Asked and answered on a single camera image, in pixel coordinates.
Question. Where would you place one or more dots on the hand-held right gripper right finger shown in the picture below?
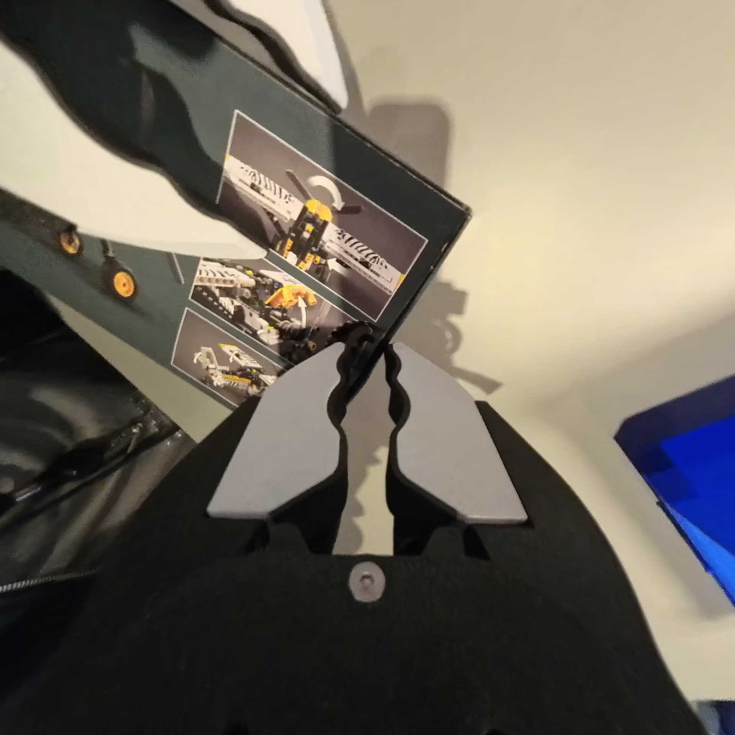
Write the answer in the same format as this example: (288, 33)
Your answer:
(453, 453)

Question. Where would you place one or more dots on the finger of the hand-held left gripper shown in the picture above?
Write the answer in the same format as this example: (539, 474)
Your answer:
(86, 189)
(298, 34)

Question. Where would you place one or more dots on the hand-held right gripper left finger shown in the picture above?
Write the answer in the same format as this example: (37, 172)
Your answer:
(281, 448)

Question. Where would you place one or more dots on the black toy brick box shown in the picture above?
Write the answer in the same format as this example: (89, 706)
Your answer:
(373, 201)

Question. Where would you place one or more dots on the grey desk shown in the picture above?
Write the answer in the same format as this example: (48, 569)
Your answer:
(574, 172)

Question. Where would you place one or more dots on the blue plastic bin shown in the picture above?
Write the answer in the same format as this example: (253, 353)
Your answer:
(689, 459)

